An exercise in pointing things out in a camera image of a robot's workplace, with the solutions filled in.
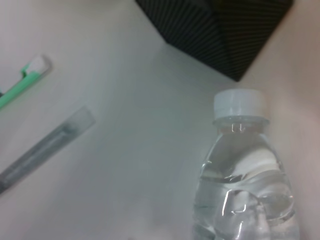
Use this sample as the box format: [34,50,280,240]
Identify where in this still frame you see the clear plastic water bottle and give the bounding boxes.
[191,88,301,240]

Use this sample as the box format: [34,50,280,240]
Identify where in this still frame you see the black mesh pen holder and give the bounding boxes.
[134,0,295,82]

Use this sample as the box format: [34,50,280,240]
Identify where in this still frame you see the grey pen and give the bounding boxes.
[0,106,97,196]

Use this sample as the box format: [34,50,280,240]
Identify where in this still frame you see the green utility knife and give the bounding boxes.
[0,54,53,110]

